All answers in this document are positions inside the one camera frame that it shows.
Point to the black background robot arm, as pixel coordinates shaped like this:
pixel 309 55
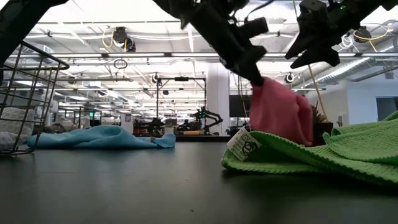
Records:
pixel 211 116

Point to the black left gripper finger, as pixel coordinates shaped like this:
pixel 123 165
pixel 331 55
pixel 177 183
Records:
pixel 254 73

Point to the small potted artificial plant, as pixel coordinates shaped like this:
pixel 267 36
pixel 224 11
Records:
pixel 323 130

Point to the pink microfiber towel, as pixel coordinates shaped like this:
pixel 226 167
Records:
pixel 280 115

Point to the green microfiber towel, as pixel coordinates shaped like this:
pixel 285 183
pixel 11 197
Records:
pixel 311 161

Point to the white waffle weave towel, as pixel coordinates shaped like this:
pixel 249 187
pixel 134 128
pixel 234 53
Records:
pixel 15 124

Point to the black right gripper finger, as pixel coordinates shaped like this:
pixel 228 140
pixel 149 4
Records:
pixel 323 56
pixel 300 46

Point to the black background rig frame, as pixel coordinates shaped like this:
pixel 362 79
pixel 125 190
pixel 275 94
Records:
pixel 181 79

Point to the black monitor screen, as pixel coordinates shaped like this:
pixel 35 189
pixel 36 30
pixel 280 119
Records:
pixel 236 105

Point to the light blue microfiber towel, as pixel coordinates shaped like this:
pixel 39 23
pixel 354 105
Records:
pixel 102 138

